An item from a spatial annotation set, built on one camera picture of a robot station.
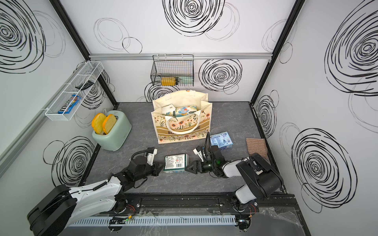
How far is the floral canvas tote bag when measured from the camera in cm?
80

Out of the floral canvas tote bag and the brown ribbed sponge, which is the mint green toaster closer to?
the floral canvas tote bag

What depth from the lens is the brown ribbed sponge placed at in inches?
36.8
